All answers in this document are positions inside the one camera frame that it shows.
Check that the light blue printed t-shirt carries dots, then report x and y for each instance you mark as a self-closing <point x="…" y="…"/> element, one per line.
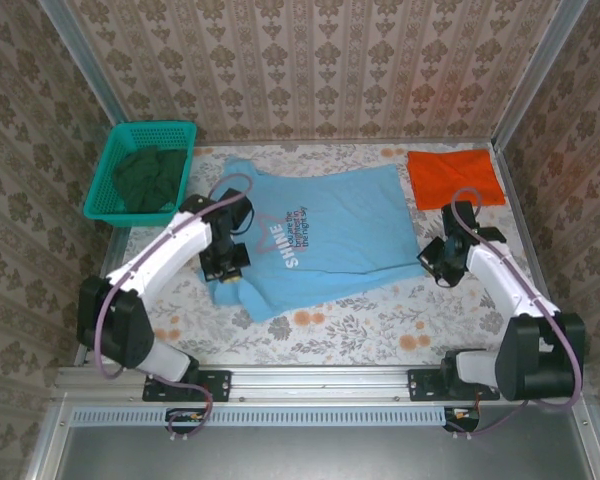
<point x="350" y="225"/>

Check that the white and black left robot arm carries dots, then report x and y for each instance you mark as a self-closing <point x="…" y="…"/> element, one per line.
<point x="175" y="245"/>

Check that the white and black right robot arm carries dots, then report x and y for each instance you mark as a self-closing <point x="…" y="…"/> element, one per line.
<point x="495" y="280"/>

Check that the folded orange t-shirt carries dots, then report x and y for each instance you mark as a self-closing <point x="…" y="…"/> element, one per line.
<point x="445" y="172"/>

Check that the crumpled dark green t-shirt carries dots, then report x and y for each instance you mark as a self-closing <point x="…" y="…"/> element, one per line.
<point x="150" y="180"/>

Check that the floral table cloth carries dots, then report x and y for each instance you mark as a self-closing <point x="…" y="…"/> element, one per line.
<point x="355" y="345"/>

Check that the teal plastic basket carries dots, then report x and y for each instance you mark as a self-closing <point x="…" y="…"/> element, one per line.
<point x="105" y="165"/>

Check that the small black electronics board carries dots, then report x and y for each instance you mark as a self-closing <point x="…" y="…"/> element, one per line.
<point x="462" y="417"/>
<point x="185" y="419"/>

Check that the grey metal panel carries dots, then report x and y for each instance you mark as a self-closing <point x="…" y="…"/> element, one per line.
<point x="320" y="455"/>

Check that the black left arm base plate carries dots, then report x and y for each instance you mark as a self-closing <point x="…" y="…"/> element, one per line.
<point x="215" y="385"/>

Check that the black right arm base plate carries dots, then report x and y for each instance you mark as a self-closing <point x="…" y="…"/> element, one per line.
<point x="422" y="387"/>

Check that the aluminium mounting rail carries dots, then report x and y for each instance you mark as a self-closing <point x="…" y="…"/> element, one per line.
<point x="320" y="382"/>

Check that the aluminium frame post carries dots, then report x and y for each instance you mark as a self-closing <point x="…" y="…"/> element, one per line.
<point x="540" y="65"/>
<point x="80" y="55"/>

